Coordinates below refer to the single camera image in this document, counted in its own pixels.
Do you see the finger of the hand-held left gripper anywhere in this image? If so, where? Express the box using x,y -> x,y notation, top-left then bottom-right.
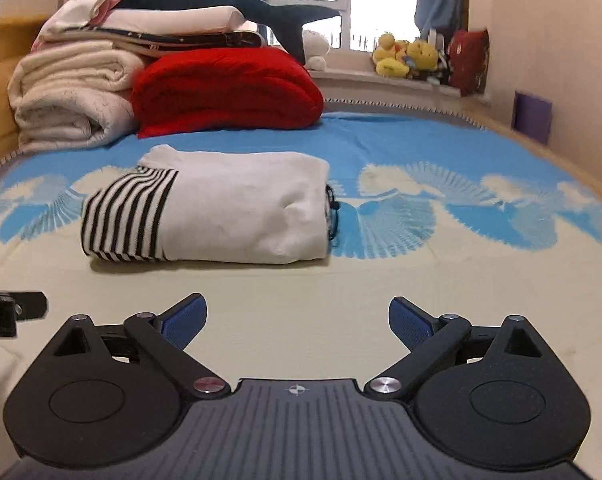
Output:
11,290 -> 48,320

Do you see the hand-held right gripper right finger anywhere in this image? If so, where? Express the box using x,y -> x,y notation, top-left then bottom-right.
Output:
363,296 -> 562,402

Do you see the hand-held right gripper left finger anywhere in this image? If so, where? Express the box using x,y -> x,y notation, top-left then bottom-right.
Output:
36,293 -> 232,402

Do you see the black white striped hoodie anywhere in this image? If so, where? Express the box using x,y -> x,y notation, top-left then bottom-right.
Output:
81,144 -> 342,265

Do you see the blue printed bed blanket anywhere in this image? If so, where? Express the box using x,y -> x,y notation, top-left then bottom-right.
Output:
0,100 -> 602,392

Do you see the cream folded quilt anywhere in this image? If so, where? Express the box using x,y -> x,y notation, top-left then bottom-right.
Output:
8,40 -> 150,154

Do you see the wooden bed headboard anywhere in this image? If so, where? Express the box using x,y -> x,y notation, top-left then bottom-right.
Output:
0,15 -> 50,172

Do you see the red folded blanket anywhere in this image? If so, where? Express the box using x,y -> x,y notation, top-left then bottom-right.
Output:
131,47 -> 326,140

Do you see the purple box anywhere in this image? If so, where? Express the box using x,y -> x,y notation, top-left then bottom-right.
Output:
513,91 -> 554,146

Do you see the yellow plush toy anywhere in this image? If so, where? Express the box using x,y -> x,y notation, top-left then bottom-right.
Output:
372,32 -> 412,80
406,40 -> 440,81

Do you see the dark red cushion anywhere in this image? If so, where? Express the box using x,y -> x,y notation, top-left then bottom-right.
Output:
448,29 -> 491,97

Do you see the white plush toy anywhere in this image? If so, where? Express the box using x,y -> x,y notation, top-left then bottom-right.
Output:
301,29 -> 331,71

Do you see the pink white folded cloth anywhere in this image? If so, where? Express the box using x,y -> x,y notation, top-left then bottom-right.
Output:
31,0 -> 128,52

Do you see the dark blue shark plush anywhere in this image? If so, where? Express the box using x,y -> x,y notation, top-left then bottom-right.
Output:
113,0 -> 342,64

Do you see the white framed window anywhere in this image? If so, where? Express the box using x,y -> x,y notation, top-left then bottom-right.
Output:
266,0 -> 424,54

